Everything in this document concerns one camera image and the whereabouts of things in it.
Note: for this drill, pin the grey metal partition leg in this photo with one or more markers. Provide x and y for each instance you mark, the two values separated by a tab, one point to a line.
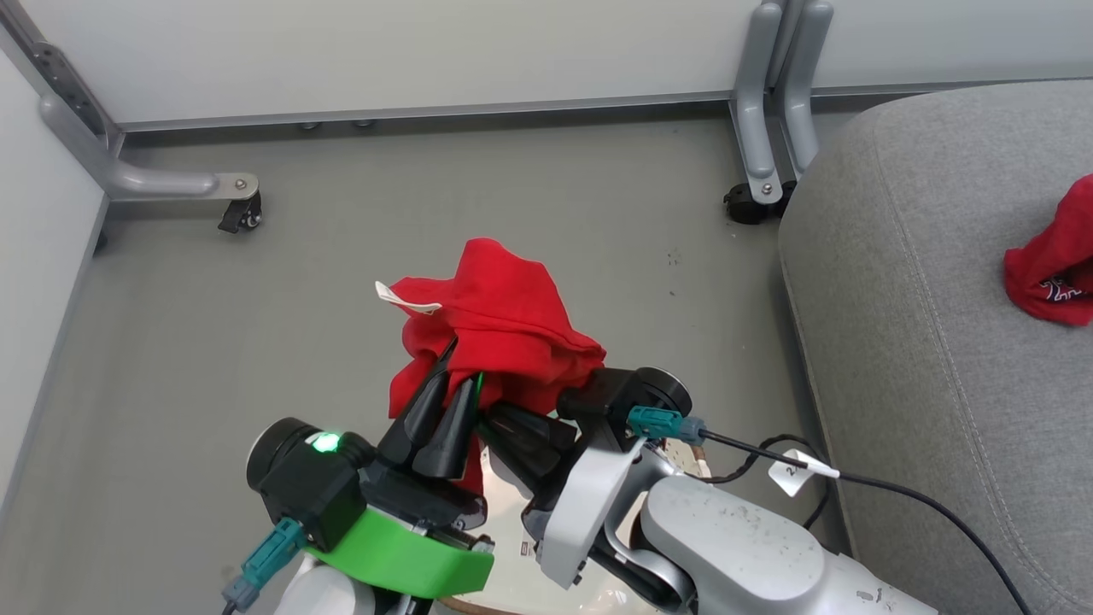
807	85
137	175
756	102

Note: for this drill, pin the black caster wheel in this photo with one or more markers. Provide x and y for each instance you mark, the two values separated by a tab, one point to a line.
751	203
242	213

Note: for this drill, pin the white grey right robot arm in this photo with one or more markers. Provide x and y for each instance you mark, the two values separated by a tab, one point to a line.
734	547

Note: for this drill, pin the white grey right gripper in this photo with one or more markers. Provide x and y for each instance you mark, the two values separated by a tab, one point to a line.
585	504

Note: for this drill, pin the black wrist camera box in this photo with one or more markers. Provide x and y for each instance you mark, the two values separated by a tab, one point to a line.
307	478
619	397

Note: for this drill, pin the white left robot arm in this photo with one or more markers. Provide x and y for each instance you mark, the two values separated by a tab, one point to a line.
329	596

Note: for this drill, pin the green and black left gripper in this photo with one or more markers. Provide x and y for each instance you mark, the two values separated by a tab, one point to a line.
401	555

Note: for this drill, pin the red garment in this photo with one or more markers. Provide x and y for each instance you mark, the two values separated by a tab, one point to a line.
1055	256

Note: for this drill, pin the grey partition bottom rail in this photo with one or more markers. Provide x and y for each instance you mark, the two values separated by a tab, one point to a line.
427	111

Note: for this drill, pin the grey perforated partition strut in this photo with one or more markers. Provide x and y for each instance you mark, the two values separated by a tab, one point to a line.
60	81

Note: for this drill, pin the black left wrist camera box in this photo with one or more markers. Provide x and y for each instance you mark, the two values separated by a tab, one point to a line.
307	478

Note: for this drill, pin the red cloth with white tag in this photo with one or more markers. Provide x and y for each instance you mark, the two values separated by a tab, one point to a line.
504	316

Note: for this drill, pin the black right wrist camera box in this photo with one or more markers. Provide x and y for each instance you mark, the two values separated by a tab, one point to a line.
619	397

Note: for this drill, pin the grey fabric sofa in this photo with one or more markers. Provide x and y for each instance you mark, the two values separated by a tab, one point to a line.
922	359

